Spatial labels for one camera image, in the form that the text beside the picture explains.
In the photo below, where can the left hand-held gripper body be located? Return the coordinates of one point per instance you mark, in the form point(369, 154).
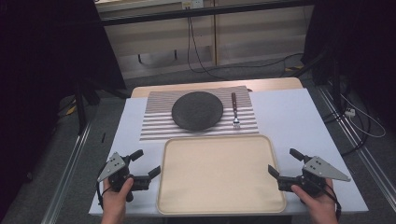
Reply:
point(116, 174)

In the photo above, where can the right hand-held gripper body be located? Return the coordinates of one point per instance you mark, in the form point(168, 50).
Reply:
point(314, 174)

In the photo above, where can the person's left hand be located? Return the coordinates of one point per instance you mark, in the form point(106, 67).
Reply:
point(113, 203)

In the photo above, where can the person's right hand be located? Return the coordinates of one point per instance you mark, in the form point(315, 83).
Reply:
point(319, 207)

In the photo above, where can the striped grey placemat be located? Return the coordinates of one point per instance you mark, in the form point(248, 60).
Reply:
point(155, 124)

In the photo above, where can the white table board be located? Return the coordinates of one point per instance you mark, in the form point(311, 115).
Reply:
point(286, 118)

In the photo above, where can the small black floor object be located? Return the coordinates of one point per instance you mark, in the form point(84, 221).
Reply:
point(103, 137)

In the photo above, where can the beige rectangular tray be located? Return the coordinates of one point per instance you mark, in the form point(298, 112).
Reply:
point(218, 177)

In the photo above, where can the white power strip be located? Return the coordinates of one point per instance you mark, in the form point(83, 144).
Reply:
point(350, 112)

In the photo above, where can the black stand leg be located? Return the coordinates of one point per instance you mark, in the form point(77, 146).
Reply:
point(81, 109)

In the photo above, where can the black round plate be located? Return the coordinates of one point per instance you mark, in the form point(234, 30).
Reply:
point(197, 110)

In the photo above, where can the beige wooden cabinet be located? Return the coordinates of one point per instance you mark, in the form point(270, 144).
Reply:
point(249, 37)

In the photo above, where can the black curtain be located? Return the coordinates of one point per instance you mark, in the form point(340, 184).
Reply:
point(358, 37)
point(46, 62)

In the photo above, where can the black horizontal bar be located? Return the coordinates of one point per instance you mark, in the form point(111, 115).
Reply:
point(202, 12)

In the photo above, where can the metal floor rail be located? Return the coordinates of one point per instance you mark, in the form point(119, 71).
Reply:
point(67, 174)
point(358, 146)

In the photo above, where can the white wall socket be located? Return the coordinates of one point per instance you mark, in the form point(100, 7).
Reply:
point(193, 3)

